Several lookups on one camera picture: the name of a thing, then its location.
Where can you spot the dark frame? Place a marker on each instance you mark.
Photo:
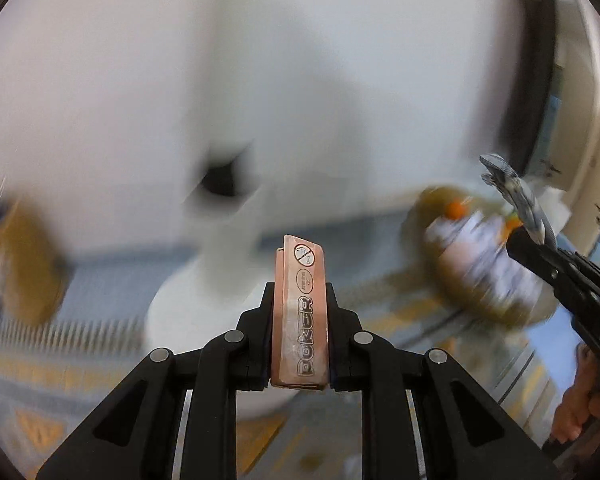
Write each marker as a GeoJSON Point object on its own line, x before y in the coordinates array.
{"type": "Point", "coordinates": [545, 60]}

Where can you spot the white desk lamp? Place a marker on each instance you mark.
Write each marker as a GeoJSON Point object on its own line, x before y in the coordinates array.
{"type": "Point", "coordinates": [205, 300]}

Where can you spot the pink orange box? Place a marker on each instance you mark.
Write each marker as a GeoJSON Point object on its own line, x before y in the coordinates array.
{"type": "Point", "coordinates": [300, 320]}

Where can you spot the patterned blue grey mat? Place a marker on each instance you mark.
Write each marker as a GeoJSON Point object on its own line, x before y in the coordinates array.
{"type": "Point", "coordinates": [55, 375]}

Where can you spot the gold ribbed bowl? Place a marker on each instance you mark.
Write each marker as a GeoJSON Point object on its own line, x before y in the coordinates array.
{"type": "Point", "coordinates": [445, 285]}

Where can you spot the person's right hand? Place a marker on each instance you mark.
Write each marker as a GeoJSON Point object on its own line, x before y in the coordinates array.
{"type": "Point", "coordinates": [580, 400]}

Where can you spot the white paper ball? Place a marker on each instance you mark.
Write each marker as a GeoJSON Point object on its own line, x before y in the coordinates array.
{"type": "Point", "coordinates": [480, 255]}

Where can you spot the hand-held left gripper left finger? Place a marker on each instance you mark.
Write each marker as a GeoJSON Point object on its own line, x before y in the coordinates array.
{"type": "Point", "coordinates": [260, 330]}

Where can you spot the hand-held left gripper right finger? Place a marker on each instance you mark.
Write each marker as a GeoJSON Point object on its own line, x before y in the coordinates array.
{"type": "Point", "coordinates": [342, 340]}

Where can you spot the bamboo pen holder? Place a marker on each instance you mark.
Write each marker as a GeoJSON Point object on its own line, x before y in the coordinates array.
{"type": "Point", "coordinates": [25, 270]}

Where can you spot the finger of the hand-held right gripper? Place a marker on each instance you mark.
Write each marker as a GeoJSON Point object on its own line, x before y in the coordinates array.
{"type": "Point", "coordinates": [540, 265]}

